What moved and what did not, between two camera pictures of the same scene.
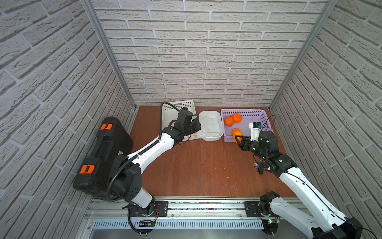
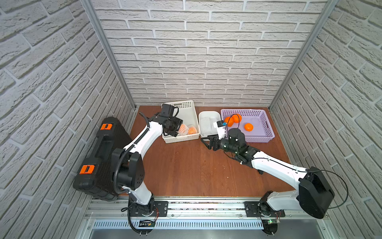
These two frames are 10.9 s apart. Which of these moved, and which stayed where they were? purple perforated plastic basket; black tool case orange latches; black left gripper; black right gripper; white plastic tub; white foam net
Moved: black right gripper; black left gripper
Stayed: purple perforated plastic basket; black tool case orange latches; white plastic tub; white foam net
